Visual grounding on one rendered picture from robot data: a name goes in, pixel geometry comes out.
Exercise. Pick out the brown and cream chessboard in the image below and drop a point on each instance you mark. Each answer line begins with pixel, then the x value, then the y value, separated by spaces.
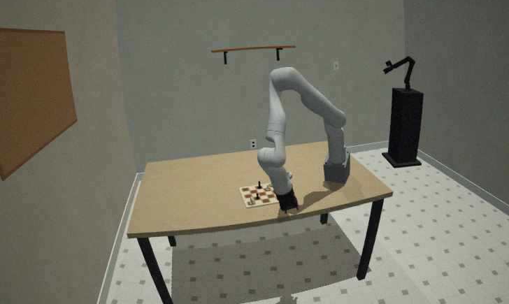
pixel 265 197

